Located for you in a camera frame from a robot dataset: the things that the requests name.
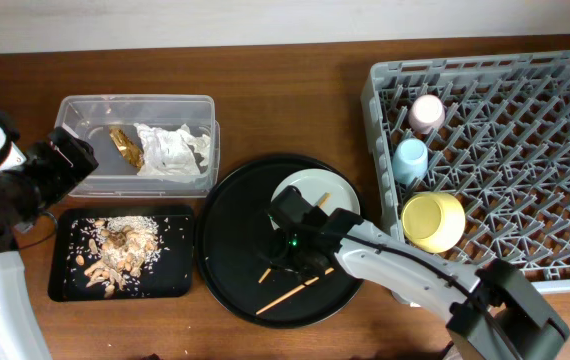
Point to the food scraps pile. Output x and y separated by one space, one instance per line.
112 254

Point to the pink cup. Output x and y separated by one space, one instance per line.
426 113

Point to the white napkin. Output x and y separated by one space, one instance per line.
172 153

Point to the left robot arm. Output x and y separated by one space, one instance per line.
20 334

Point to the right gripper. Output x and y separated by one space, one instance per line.
279 261

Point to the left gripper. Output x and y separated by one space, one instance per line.
78 152

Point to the black rectangular tray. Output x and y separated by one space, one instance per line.
165 273

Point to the grey plate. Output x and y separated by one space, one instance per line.
322 188

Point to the blue cup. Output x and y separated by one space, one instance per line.
410 161

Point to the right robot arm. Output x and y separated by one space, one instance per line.
490 312

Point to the yellow bowl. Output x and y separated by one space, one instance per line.
433 221

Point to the grey dishwasher rack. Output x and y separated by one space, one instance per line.
503 151

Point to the gold snack wrapper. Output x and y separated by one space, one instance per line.
127 148

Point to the round black tray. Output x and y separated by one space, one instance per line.
231 227

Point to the clear plastic bin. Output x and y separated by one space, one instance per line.
90 117

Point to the wooden chopstick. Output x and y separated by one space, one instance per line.
291 292
295 222

